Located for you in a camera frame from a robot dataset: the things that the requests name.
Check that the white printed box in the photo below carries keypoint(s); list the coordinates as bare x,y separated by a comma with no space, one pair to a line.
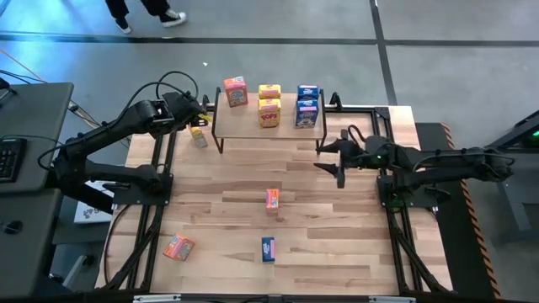
90,210

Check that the black aluminium rig frame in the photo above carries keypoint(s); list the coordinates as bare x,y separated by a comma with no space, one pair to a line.
358,110

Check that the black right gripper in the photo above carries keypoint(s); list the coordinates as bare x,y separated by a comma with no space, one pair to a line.
355,155

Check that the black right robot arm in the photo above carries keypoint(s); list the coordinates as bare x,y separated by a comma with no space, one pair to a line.
442,162

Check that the grey desk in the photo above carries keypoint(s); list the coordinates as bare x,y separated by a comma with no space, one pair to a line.
38,122
25,252

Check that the black equipment stand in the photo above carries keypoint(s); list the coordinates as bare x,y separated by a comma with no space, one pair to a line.
526,130

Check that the black hazard-striped floor mat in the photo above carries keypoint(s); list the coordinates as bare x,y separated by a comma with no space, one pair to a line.
455,235

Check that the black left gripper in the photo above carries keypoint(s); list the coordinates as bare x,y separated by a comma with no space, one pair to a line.
189,109

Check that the black computer mouse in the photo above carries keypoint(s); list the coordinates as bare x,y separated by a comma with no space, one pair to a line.
12,227

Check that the blue Frosted Flakes cereal box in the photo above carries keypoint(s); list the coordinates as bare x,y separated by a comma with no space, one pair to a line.
307,91
268,249
306,114

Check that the silver bracket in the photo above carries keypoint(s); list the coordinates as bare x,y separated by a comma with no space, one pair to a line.
156,298
391,299

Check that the person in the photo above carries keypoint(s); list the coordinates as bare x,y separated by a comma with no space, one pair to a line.
114,6

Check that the orange Mini-Wheats cereal box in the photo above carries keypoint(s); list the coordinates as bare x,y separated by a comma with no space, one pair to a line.
236,92
177,247
272,198

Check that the wooden shelf black metal frame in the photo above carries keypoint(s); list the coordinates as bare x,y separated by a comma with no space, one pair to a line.
244,126

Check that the black keyboard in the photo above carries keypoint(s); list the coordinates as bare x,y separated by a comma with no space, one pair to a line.
10,160

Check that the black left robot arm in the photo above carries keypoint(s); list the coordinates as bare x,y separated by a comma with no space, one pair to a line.
109,128

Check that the yellow Pops cereal box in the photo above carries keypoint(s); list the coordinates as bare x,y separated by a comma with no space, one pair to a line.
269,90
269,115
199,138

